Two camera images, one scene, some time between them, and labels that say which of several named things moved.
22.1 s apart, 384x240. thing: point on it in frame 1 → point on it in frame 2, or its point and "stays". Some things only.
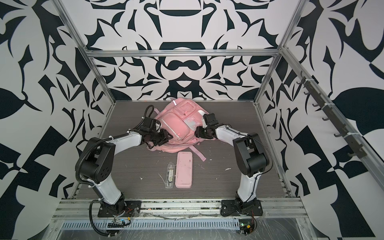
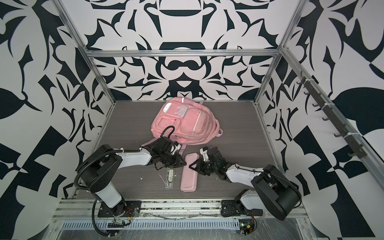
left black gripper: (165, 137) → (177, 162)
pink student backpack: (180, 117) stays
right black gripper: (199, 133) → (200, 166)
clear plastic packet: (170, 175) stays
